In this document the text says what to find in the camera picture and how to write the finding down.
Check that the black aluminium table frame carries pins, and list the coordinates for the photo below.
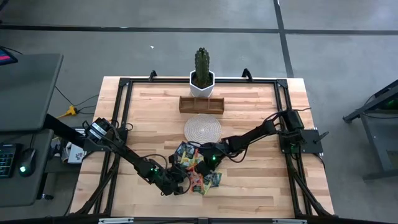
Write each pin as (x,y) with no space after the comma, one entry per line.
(155,81)

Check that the white printed box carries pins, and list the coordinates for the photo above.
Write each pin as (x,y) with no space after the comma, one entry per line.
(75,154)

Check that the yellow power plug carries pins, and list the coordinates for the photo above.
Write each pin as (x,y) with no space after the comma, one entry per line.
(72,110)

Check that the grey metal cart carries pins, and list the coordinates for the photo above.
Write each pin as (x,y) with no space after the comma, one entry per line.
(377,137)

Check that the grey keyboard shelf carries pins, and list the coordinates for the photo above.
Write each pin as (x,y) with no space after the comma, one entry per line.
(18,193)

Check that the dark screen with red stripe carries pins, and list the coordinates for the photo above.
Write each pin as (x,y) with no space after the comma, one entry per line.
(6,57)

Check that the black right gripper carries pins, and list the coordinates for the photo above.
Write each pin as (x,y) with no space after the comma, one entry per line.
(214,154)

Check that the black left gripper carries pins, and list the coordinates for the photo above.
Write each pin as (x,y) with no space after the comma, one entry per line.
(172,183)

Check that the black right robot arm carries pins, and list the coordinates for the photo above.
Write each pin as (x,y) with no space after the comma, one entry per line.
(248,138)

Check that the silver bracket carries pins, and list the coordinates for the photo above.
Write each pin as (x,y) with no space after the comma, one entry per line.
(115,221)
(289,221)

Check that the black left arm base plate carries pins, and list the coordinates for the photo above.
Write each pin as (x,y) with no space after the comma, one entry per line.
(93,147)

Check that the silver green packet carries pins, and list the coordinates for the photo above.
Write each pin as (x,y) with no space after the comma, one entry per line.
(186,150)

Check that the black keyboard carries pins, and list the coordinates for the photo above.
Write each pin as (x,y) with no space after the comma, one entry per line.
(7,160)

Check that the black angled post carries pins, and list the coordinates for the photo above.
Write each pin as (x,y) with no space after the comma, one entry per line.
(63,132)

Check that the wooden compartment tray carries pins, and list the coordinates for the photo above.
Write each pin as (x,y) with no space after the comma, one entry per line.
(201,111)

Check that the black computer mouse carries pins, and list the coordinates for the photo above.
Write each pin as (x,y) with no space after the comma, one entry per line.
(27,161)

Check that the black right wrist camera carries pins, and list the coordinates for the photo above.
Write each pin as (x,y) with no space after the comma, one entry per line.
(203,168)

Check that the grey desk top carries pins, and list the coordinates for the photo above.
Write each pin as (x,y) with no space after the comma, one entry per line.
(28,93)

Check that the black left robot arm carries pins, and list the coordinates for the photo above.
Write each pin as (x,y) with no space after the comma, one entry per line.
(130,155)

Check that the tall green cactus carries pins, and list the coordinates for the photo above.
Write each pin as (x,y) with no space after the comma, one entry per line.
(202,67)

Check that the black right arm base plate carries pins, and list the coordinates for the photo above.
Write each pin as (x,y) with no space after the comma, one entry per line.
(311,140)

